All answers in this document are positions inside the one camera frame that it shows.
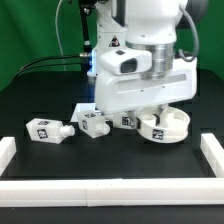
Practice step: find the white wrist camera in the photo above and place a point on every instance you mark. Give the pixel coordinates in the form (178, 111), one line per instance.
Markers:
(126, 61)

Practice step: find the white marker sheet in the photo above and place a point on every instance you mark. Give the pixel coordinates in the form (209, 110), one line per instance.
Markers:
(81, 107)

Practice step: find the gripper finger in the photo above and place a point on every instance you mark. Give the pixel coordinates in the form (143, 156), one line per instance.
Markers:
(135, 121)
(163, 112)

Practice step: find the white right fence bar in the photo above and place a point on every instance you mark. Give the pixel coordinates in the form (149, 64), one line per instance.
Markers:
(214, 153)

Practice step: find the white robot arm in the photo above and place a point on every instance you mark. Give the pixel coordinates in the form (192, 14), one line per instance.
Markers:
(165, 28)

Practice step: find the white round stool seat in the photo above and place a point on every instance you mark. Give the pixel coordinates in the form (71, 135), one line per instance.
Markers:
(171, 130)

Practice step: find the white fence bar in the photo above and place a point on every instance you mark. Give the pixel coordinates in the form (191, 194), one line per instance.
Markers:
(7, 151)
(214, 153)
(112, 192)

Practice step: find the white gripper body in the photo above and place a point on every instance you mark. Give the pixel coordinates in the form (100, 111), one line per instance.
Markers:
(114, 94)

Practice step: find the white left fence bar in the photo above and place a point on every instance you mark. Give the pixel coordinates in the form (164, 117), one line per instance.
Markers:
(7, 151)

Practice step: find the white front fence bar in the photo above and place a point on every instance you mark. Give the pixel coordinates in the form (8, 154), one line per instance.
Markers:
(112, 192)

